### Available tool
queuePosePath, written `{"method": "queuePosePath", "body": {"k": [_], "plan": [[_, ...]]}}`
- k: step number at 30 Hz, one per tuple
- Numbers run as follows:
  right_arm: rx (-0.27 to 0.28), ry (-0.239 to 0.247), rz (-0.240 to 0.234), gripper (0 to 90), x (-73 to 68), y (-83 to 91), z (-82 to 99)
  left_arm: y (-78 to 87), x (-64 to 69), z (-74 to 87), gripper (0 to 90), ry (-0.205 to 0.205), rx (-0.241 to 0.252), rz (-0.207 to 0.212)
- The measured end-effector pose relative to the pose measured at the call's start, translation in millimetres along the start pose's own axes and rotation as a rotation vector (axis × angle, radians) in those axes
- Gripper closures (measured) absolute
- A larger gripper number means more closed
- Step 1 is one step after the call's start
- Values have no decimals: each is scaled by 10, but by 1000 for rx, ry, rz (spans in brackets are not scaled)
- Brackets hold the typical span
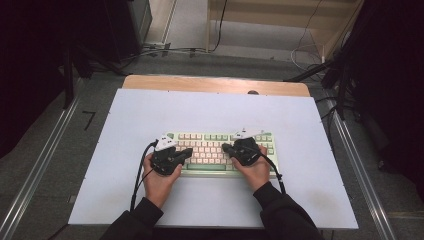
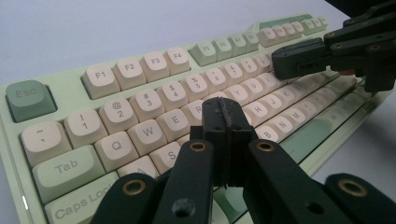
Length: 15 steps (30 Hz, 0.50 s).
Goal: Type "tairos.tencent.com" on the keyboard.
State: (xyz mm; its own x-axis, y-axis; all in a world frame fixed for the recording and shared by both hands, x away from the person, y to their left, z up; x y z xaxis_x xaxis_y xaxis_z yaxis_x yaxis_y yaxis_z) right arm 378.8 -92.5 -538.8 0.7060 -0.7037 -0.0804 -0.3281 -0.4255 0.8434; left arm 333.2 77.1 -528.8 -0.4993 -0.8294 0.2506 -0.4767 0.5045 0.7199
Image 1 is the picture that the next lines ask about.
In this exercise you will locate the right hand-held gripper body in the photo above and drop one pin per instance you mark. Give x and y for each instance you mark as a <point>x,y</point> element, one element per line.
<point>246,151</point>

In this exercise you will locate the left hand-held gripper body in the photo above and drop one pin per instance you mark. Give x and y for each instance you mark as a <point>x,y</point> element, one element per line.
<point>165,160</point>

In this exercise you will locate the green and cream keyboard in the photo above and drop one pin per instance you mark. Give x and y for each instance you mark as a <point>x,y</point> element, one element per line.
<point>206,167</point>

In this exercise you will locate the person's right hand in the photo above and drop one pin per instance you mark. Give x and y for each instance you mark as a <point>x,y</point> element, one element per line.
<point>256,175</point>

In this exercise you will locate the person's left hand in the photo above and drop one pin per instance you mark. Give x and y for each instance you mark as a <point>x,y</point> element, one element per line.
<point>158,188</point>

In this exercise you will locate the black metal stand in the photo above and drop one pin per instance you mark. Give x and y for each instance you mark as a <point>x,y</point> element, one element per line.
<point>68,86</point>
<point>341,96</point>

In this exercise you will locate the white power strip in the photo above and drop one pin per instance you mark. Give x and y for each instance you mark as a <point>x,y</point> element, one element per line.
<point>155,44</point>

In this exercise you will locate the dark cabinet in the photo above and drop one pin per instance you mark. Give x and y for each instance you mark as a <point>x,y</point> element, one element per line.
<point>133,26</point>

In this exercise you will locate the dark curtain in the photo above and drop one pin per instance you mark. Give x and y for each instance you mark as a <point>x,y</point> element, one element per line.
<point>393,83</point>
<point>26,66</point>

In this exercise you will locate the aluminium floor rail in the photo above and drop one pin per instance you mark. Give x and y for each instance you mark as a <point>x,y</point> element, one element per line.
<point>366,190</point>
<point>41,160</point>

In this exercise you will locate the wooden shelf frame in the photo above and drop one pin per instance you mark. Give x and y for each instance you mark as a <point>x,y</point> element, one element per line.
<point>266,15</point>

